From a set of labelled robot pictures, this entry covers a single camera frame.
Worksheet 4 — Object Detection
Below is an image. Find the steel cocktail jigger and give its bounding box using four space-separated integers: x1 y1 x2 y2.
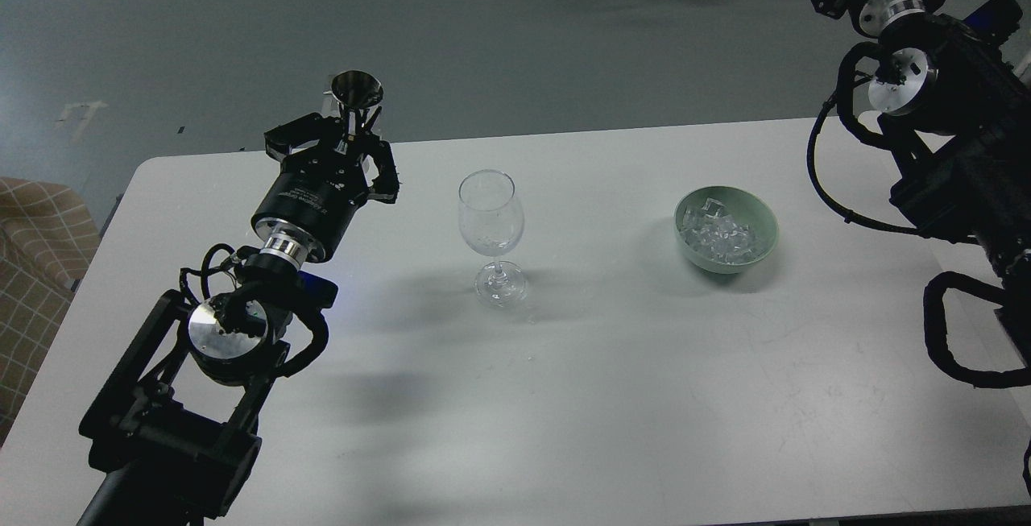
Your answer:
330 70 383 164

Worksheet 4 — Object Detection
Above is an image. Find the clear wine glass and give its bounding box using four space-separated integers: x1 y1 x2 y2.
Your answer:
459 169 529 307

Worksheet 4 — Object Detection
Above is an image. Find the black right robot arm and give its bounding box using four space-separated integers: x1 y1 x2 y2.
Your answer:
805 0 1030 389

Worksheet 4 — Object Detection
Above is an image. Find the beige checkered chair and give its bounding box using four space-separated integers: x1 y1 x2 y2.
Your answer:
1 177 100 441

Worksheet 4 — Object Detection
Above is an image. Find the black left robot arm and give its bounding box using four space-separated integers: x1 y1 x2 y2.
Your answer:
78 106 400 525

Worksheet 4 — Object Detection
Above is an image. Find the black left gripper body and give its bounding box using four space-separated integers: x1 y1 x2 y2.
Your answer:
251 147 372 264

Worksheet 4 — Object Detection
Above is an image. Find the green bowl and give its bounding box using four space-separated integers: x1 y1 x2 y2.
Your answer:
673 185 780 274

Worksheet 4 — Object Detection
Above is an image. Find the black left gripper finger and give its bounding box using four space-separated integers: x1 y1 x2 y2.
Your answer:
354 138 400 205
263 114 343 162

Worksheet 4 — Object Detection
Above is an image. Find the pile of clear ice cubes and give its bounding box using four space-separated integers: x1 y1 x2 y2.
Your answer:
680 198 761 265

